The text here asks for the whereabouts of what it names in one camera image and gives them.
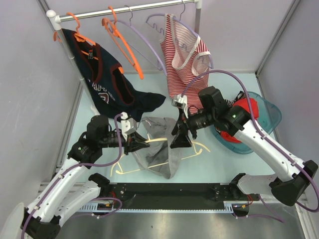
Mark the navy blue tank top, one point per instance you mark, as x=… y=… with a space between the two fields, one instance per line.
x=110 y=90

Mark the cream plastic hanger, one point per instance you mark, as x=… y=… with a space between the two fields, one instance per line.
x=195 y=150

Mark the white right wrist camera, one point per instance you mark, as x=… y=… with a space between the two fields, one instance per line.
x=180 y=102

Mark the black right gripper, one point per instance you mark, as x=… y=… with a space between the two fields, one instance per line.
x=181 y=131

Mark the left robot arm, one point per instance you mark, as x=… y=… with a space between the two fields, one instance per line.
x=45 y=216

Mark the red white striped tank top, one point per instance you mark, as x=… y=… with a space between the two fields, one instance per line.
x=185 y=55

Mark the grey tank top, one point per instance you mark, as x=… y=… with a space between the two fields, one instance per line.
x=159 y=158

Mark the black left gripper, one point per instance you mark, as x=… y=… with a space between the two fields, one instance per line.
x=134 y=142

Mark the lilac hanger with striped top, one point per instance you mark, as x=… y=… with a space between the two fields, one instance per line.
x=176 y=2

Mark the white slotted cable duct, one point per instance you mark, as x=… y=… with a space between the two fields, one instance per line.
x=104 y=207

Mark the red garment in basket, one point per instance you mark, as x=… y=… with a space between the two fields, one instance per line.
x=244 y=104

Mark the empty orange plastic hanger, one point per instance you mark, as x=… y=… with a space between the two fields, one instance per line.
x=121 y=43

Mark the empty lilac plastic hanger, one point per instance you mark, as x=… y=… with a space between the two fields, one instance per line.
x=160 y=65

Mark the orange hanger with navy top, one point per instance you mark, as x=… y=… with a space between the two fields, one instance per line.
x=78 y=37

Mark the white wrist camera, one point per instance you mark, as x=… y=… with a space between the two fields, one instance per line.
x=128 y=124
x=180 y=102

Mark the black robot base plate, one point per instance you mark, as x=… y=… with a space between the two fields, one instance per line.
x=177 y=192

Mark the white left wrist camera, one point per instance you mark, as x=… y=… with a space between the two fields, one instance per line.
x=128 y=124

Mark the teal translucent plastic basket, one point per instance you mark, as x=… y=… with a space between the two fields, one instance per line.
x=269 y=117

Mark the black white striped garment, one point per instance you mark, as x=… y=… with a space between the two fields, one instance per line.
x=240 y=95

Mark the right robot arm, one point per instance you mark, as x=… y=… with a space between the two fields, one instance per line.
x=291 y=175

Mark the metal clothes rail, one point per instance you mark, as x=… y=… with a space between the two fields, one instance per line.
x=56 y=20

